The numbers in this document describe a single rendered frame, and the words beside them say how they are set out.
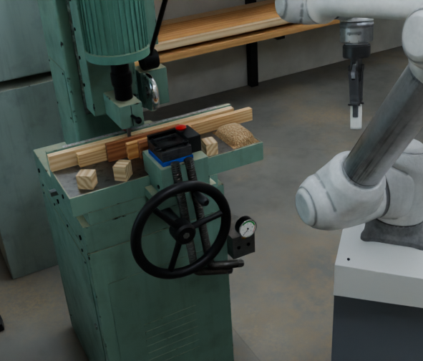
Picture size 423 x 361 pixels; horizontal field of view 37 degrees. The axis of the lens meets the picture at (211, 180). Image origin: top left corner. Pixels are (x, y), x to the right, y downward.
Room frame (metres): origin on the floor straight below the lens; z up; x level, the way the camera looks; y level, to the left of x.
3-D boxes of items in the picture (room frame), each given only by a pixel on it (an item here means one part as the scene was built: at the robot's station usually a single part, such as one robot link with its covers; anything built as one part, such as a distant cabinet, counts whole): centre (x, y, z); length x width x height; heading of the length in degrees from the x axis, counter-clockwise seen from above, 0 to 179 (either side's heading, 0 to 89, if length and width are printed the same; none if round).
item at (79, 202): (1.62, 0.13, 0.87); 0.61 x 0.30 x 0.06; 116
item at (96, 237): (1.80, 0.28, 0.76); 0.57 x 0.45 x 0.09; 26
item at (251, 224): (1.61, -0.09, 0.65); 0.06 x 0.04 x 0.08; 116
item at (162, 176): (1.54, 0.09, 0.91); 0.15 x 0.14 x 0.09; 116
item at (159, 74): (1.92, 0.17, 1.02); 0.09 x 0.07 x 0.12; 116
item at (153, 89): (1.86, 0.17, 1.02); 0.12 x 0.03 x 0.12; 26
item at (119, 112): (1.71, 0.24, 1.03); 0.14 x 0.07 x 0.09; 26
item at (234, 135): (1.74, -0.08, 0.92); 0.14 x 0.09 x 0.04; 26
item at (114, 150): (1.69, 0.19, 0.93); 0.24 x 0.02 x 0.06; 116
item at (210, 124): (1.74, 0.12, 0.92); 0.58 x 0.02 x 0.04; 116
